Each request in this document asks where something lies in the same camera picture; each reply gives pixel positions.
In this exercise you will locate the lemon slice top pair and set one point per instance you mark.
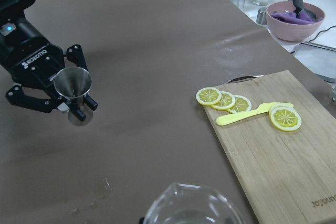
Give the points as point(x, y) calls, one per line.
point(286, 119)

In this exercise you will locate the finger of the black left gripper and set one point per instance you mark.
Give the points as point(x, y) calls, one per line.
point(75, 55)
point(17, 97)

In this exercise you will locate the lemon slice near knife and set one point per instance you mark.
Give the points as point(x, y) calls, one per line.
point(242, 104)

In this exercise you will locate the pink bowl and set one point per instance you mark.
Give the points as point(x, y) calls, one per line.
point(289, 31)

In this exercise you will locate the small steel cup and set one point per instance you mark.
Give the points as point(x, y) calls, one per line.
point(262, 16)

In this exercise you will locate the yellow plastic knife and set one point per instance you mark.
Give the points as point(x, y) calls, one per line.
point(262, 108)

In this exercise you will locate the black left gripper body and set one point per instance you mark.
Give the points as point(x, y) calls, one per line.
point(28, 56)

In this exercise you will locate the purple cloth in bowl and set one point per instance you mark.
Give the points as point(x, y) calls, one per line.
point(302, 17)

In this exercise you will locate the bamboo cutting board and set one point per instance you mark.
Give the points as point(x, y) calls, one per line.
point(288, 177)

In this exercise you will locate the steel double jigger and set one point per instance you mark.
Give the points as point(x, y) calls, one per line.
point(73, 85)

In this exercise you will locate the lemon slice under pair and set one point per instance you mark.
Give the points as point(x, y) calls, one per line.
point(280, 105)

